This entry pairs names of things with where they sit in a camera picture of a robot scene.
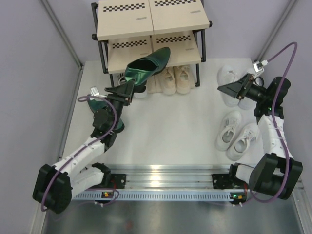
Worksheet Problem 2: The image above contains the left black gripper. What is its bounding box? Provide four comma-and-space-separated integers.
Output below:
104, 78, 136, 130

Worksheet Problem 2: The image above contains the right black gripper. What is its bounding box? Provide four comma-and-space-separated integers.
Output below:
218, 73, 269, 103

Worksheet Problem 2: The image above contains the black white sneaker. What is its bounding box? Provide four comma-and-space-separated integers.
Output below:
134, 86, 148, 98
117, 73, 126, 85

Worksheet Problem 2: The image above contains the green pointed shoe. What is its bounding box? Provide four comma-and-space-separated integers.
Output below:
124, 47, 171, 93
87, 98, 125, 133

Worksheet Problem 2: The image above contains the beige lace sneaker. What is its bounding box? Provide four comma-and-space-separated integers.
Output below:
174, 65, 191, 94
157, 67, 176, 95

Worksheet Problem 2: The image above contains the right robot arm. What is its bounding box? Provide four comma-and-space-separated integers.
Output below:
217, 73, 303, 200

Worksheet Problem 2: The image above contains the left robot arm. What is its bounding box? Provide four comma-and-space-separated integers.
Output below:
32, 79, 135, 214

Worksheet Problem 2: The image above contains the beige three-tier shoe shelf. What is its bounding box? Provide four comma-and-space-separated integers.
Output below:
91, 0, 213, 87

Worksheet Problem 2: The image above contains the white sneaker back left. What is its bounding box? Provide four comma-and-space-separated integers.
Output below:
217, 65, 239, 107

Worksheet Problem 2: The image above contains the white sneaker back right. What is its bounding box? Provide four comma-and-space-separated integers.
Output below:
238, 68, 264, 110

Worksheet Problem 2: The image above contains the white sneaker front left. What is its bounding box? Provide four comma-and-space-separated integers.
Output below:
215, 111, 242, 151

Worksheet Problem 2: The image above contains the white sneaker front right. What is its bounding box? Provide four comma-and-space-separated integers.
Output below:
226, 123, 259, 161

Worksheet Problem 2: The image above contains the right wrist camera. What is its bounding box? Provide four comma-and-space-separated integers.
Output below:
247, 60, 268, 79

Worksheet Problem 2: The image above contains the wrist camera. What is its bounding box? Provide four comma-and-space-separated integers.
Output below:
247, 60, 268, 79
90, 86, 100, 96

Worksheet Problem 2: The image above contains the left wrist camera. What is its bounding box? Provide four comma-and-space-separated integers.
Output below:
90, 86, 100, 96

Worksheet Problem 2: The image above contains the right aluminium corner post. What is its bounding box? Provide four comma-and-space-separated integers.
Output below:
252, 0, 298, 61

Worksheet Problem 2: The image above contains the aluminium corner post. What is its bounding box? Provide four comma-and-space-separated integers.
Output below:
39, 0, 83, 69
252, 0, 298, 61

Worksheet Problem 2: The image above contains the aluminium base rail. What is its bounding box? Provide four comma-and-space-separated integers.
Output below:
108, 164, 230, 191

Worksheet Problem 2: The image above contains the slotted cable duct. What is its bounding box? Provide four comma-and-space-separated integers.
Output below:
74, 190, 246, 202

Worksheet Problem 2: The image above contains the left aluminium corner post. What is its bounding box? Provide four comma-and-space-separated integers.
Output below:
39, 0, 83, 69

